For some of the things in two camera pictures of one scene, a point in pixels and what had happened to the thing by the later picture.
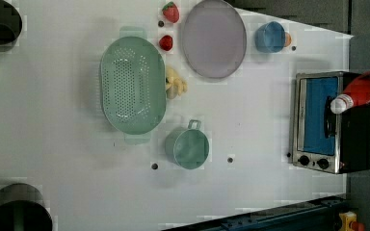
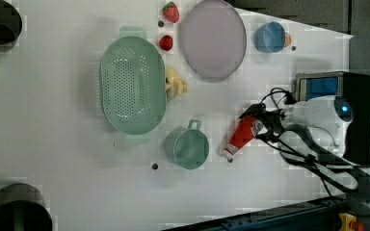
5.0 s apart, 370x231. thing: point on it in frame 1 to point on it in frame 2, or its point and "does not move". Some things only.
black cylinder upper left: x=1 y=24 does not move
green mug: x=188 y=147 does not move
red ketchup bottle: x=358 y=92 to x=246 y=130
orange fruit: x=287 y=39 does not move
